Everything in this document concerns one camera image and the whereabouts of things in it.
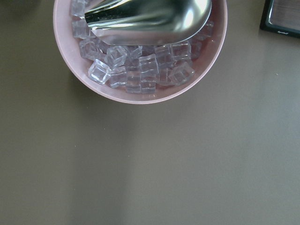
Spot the clear ice cube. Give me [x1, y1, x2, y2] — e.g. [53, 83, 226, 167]
[88, 59, 110, 85]

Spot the steel ice scoop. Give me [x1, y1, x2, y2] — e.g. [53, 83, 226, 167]
[84, 0, 212, 45]

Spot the pink bowl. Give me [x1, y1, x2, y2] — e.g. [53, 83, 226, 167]
[53, 0, 227, 105]

